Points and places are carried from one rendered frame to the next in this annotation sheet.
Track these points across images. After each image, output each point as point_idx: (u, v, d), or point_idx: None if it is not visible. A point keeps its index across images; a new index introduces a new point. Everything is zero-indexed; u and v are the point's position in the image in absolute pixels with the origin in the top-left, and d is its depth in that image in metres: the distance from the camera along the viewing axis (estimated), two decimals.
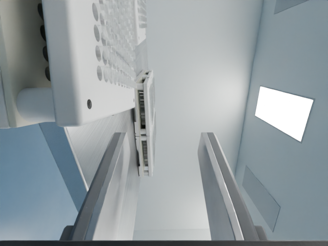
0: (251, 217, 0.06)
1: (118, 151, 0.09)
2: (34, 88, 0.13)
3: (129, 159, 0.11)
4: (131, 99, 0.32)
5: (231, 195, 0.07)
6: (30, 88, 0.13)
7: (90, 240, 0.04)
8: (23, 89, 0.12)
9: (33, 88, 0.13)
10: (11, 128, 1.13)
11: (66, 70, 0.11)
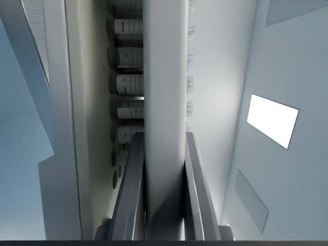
0: (215, 217, 0.06)
1: (143, 151, 0.09)
2: (109, 220, 0.10)
3: None
4: None
5: (198, 195, 0.07)
6: (104, 223, 0.10)
7: (90, 240, 0.04)
8: None
9: (109, 222, 0.10)
10: (15, 135, 1.23)
11: (170, 227, 0.08)
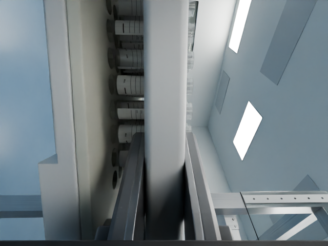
0: (215, 217, 0.06)
1: (143, 151, 0.09)
2: (109, 220, 0.10)
3: None
4: None
5: (198, 195, 0.07)
6: (104, 223, 0.10)
7: (90, 240, 0.04)
8: None
9: (109, 222, 0.10)
10: None
11: (170, 227, 0.08)
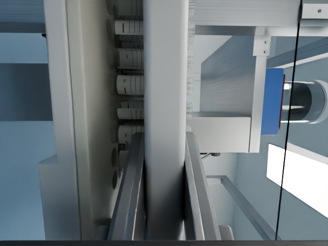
0: (215, 217, 0.06)
1: (143, 151, 0.09)
2: (109, 220, 0.10)
3: None
4: None
5: (198, 195, 0.07)
6: (104, 223, 0.10)
7: (90, 240, 0.04)
8: None
9: (109, 222, 0.10)
10: None
11: (170, 227, 0.08)
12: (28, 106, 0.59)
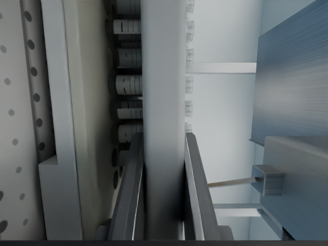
0: (215, 217, 0.06)
1: (143, 151, 0.09)
2: (110, 220, 0.10)
3: None
4: None
5: (198, 195, 0.07)
6: (105, 223, 0.10)
7: (90, 240, 0.04)
8: None
9: (110, 222, 0.10)
10: None
11: (170, 227, 0.08)
12: None
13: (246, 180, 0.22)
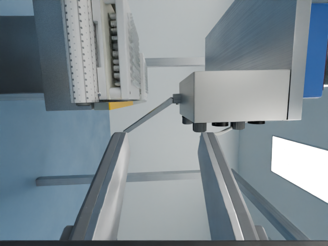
0: (251, 217, 0.06)
1: (118, 151, 0.09)
2: (112, 87, 0.40)
3: (129, 159, 0.11)
4: (138, 94, 0.59)
5: (231, 195, 0.07)
6: (111, 87, 0.40)
7: (90, 240, 0.04)
8: (110, 88, 0.40)
9: (112, 87, 0.40)
10: None
11: (125, 82, 0.39)
12: None
13: (168, 99, 0.52)
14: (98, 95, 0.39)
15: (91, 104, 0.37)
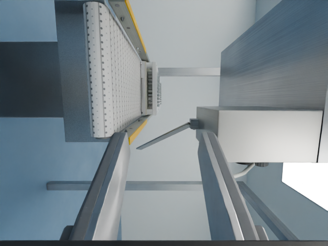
0: (251, 217, 0.06)
1: (118, 151, 0.09)
2: (147, 109, 0.80)
3: (129, 159, 0.11)
4: None
5: (231, 195, 0.07)
6: (147, 109, 0.79)
7: (90, 240, 0.04)
8: (147, 109, 0.79)
9: (147, 109, 0.79)
10: None
11: (154, 107, 0.78)
12: (10, 98, 0.45)
13: (185, 124, 0.51)
14: (141, 112, 0.78)
15: (95, 137, 0.36)
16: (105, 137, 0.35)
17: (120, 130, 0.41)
